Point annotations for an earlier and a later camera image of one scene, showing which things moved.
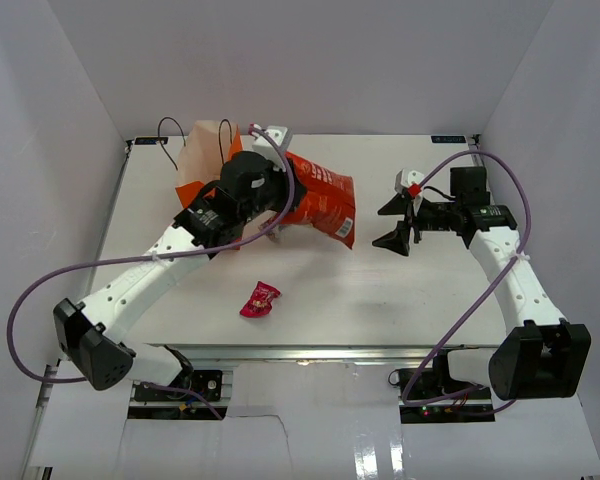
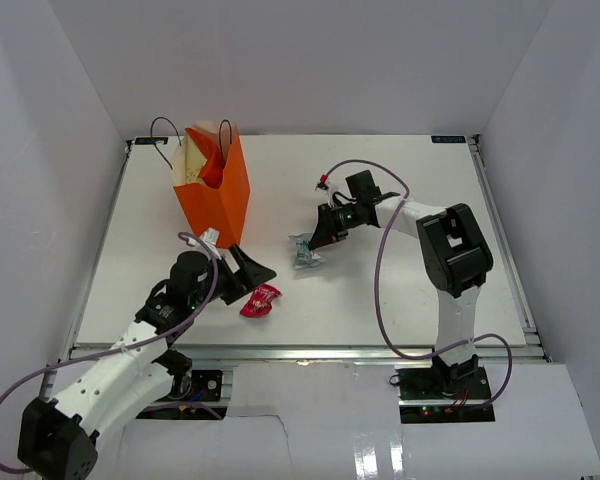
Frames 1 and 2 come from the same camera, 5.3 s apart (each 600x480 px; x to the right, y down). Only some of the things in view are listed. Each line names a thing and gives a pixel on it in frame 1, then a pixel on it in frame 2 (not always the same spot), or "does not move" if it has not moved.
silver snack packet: (272, 234) -> (305, 255)
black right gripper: (397, 240) -> (326, 230)
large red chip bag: (329, 205) -> (214, 169)
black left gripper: (282, 178) -> (254, 274)
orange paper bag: (203, 147) does not move
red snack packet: (260, 303) does not move
